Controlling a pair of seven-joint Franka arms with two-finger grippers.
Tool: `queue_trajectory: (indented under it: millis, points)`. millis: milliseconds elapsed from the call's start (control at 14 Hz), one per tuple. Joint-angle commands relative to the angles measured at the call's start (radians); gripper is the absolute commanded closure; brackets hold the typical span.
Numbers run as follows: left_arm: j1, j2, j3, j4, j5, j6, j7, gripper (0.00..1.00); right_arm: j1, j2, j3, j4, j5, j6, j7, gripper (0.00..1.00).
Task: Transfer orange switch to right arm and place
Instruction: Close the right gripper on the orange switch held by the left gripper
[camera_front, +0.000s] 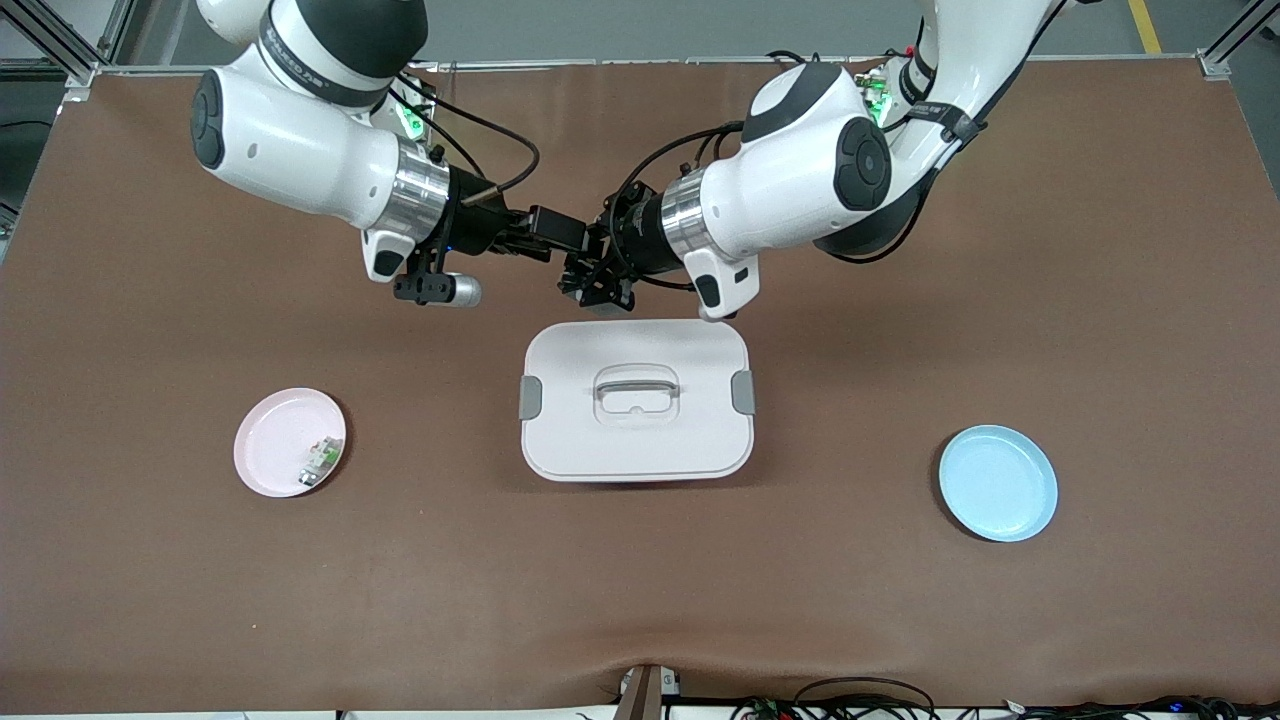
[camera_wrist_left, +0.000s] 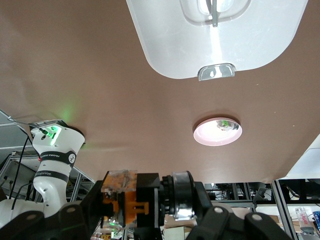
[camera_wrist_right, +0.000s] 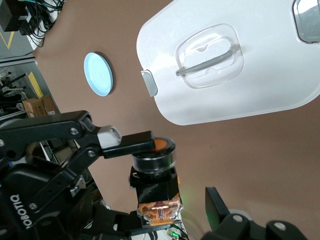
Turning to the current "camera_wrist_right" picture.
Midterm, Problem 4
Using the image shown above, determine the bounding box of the brown cardboard box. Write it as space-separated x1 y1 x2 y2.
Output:
21 98 45 119
39 95 60 116

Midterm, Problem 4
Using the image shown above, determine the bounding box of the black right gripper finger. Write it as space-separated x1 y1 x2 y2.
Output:
199 186 311 240

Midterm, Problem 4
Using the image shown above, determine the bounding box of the black equipment box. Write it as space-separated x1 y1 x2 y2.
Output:
0 0 32 33

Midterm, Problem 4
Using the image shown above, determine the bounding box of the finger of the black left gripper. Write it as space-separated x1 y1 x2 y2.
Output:
92 207 182 237
0 111 156 213

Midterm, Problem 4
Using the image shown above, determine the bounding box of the white lidded storage box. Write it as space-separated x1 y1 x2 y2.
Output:
136 0 320 127

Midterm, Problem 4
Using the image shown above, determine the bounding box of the orange push button switch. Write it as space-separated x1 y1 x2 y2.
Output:
128 136 185 227

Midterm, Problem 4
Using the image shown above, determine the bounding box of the light blue round plate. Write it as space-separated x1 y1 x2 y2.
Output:
83 51 115 97

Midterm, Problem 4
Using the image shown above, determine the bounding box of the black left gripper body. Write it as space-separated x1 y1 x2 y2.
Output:
0 149 96 240

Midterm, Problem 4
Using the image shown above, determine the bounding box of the black cable bundle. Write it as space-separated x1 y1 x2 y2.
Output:
24 0 66 48

